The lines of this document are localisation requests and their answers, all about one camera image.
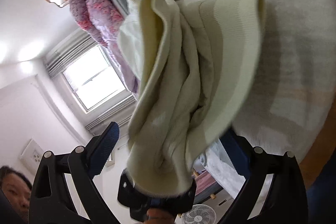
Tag white wall switch panel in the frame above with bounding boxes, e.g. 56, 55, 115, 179
19, 139, 44, 175

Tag striped grey curtain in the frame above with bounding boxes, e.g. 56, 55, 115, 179
43, 28, 97, 79

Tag white standing fan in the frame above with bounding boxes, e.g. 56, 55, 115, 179
181, 204, 217, 224

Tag bright window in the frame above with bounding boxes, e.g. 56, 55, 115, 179
63, 46, 127, 112

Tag white fuzzy bed blanket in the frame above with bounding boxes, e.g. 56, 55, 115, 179
234, 0, 335, 161

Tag person's face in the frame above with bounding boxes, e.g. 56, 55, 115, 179
1, 165, 33, 223

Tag person's left hand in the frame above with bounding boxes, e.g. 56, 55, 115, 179
143, 208, 175, 224

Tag cream knit sweater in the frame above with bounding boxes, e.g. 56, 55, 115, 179
117, 0, 266, 197

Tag purple floral quilt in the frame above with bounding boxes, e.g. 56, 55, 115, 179
70, 0, 139, 94

